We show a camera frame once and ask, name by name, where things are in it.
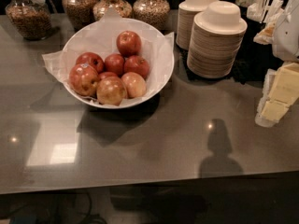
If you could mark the yellow red apple front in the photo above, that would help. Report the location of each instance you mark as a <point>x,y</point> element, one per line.
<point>111,91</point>

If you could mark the white paper liner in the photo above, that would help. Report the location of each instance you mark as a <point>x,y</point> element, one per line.
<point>96,38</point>

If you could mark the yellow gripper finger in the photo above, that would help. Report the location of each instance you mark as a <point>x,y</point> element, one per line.
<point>282,94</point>
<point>267,84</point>

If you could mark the red yellow apple with sticker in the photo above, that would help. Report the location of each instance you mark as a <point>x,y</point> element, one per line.
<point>83,79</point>

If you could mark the red apple top back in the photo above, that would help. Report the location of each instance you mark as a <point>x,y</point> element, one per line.
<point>128,43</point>

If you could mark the red apple right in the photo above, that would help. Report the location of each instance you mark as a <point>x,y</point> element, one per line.
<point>138,65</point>

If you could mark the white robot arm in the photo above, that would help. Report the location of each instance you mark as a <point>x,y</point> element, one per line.
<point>286,35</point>

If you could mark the glass jar far left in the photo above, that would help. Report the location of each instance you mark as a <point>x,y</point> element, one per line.
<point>31,18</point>

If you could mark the stack paper bowls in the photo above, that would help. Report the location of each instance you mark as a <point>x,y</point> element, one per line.
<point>186,12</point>
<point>217,34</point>

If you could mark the back stack paper bowls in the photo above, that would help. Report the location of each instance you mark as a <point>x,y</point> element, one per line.
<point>186,12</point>

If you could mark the white bowl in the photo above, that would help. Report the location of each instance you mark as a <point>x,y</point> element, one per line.
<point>162,69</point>

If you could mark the white plastic cutlery bundle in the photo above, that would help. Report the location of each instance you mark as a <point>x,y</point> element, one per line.
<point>261,11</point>

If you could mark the pale apple front right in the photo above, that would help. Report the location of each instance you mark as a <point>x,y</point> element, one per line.
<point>135,84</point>

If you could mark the front stack paper bowls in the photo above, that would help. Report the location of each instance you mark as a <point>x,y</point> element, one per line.
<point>217,34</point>

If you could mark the small red apple hidden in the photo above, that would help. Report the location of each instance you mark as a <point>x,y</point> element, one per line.
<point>104,75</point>

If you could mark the glass jar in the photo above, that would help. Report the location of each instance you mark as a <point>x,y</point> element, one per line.
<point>79,12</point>
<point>153,12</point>
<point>123,8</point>
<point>31,18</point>

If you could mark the red apple left back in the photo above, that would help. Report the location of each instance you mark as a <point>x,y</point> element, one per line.
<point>93,60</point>

